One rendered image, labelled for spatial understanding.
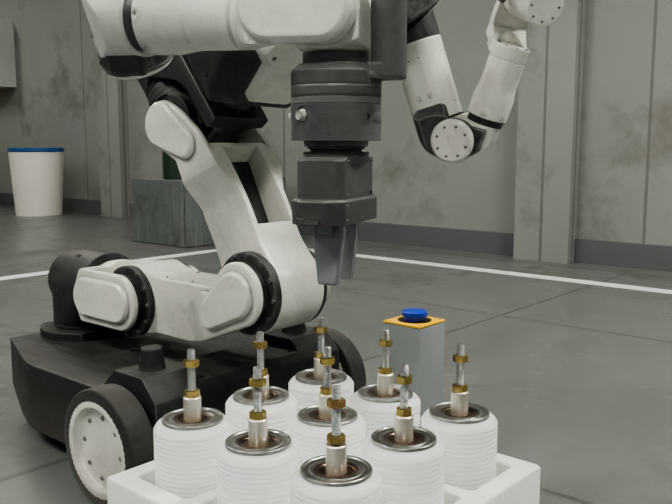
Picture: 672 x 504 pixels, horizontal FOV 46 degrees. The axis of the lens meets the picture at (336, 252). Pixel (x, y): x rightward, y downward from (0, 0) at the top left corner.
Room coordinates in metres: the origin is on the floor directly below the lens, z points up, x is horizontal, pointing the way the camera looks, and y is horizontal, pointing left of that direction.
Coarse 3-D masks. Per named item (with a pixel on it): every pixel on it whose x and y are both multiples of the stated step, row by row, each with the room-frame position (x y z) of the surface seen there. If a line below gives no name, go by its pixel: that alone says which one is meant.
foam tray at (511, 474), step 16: (144, 464) 0.96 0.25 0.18; (496, 464) 0.97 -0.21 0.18; (512, 464) 0.96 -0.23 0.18; (528, 464) 0.96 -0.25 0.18; (112, 480) 0.92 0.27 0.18; (128, 480) 0.91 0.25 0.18; (144, 480) 0.93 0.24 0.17; (496, 480) 0.91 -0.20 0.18; (512, 480) 0.91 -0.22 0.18; (528, 480) 0.93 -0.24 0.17; (112, 496) 0.91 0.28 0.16; (128, 496) 0.89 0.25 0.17; (144, 496) 0.87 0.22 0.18; (160, 496) 0.87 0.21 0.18; (176, 496) 0.87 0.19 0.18; (208, 496) 0.87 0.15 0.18; (448, 496) 0.88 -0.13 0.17; (464, 496) 0.87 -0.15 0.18; (480, 496) 0.87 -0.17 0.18; (496, 496) 0.87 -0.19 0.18; (512, 496) 0.90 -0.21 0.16; (528, 496) 0.94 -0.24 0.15
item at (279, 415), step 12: (228, 408) 1.00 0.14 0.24; (240, 408) 0.98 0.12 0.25; (252, 408) 0.98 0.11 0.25; (264, 408) 0.98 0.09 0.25; (276, 408) 0.98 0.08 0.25; (288, 408) 0.99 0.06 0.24; (240, 420) 0.98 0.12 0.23; (276, 420) 0.98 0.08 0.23; (288, 420) 0.99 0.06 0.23; (288, 432) 0.99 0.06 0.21
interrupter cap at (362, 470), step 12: (324, 456) 0.81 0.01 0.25; (348, 456) 0.81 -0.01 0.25; (300, 468) 0.77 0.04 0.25; (312, 468) 0.78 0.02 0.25; (324, 468) 0.78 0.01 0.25; (348, 468) 0.78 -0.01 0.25; (360, 468) 0.78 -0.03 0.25; (312, 480) 0.75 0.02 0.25; (324, 480) 0.75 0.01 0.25; (336, 480) 0.75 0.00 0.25; (348, 480) 0.75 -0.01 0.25; (360, 480) 0.75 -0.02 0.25
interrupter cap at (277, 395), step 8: (240, 392) 1.03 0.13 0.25; (248, 392) 1.03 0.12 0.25; (272, 392) 1.03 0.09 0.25; (280, 392) 1.03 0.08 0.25; (288, 392) 1.03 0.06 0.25; (240, 400) 0.99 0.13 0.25; (248, 400) 1.00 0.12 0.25; (264, 400) 0.99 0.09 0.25; (272, 400) 1.00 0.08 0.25; (280, 400) 1.00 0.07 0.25
